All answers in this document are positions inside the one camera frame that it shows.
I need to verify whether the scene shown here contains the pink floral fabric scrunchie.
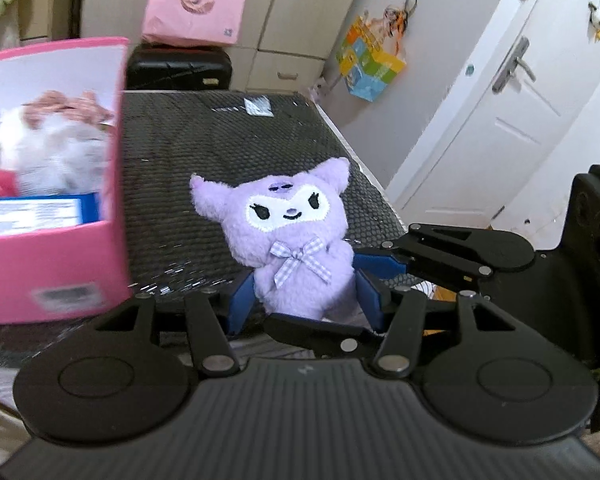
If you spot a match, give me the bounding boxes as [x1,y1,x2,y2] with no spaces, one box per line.
[22,90,114,129]

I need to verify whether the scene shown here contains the pink storage box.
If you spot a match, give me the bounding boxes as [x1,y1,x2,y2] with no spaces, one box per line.
[0,37,130,324]

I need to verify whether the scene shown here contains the pink tote bag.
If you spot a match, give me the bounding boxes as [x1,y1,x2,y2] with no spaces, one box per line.
[142,0,246,48]

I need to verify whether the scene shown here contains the small plush door ornament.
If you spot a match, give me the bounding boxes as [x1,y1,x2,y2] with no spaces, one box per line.
[588,2,600,41]

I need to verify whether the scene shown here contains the white mesh bath pouf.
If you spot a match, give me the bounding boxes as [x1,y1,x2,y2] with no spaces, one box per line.
[15,116,110,196]

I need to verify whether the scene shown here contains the colourful paper gift bag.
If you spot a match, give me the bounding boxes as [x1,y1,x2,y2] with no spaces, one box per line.
[336,6,408,102]

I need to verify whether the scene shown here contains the white fluffy plush ball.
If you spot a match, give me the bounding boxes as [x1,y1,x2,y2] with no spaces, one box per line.
[0,105,32,171]

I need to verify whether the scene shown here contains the silver door handle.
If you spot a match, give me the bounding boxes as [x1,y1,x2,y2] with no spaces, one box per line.
[492,36,536,94]

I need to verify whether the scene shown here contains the black suitcase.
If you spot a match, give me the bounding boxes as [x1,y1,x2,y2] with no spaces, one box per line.
[125,44,233,91]

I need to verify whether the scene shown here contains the white door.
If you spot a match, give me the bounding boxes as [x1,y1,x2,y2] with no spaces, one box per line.
[401,0,600,228]

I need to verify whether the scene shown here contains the purple Kuromi plush toy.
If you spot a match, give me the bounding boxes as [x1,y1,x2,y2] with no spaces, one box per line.
[189,157,358,323]

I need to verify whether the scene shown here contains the blue wet wipes pack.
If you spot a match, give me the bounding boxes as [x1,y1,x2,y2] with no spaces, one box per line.
[0,193,100,236]

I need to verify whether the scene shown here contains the beige wardrobe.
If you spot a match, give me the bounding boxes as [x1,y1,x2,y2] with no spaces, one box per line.
[80,0,353,92]

